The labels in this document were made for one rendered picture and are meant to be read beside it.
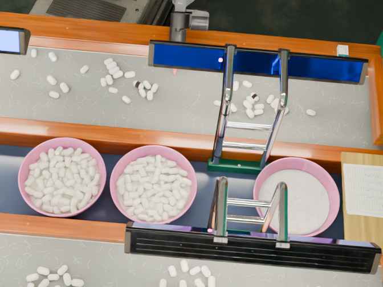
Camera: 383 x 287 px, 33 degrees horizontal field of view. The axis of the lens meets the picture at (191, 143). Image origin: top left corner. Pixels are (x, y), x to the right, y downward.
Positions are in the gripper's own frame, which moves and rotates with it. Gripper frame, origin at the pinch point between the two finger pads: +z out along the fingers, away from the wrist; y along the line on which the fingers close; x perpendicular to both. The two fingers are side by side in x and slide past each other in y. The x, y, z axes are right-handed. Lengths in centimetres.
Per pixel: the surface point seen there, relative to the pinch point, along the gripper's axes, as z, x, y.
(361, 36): -16, 111, 89
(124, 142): 22.0, -18.9, -13.6
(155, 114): 13.7, -9.1, -4.8
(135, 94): 8.1, -4.6, -12.4
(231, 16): -21, 115, 23
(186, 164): 26.6, -21.9, 6.6
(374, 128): 11, -17, 65
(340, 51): -11, 6, 56
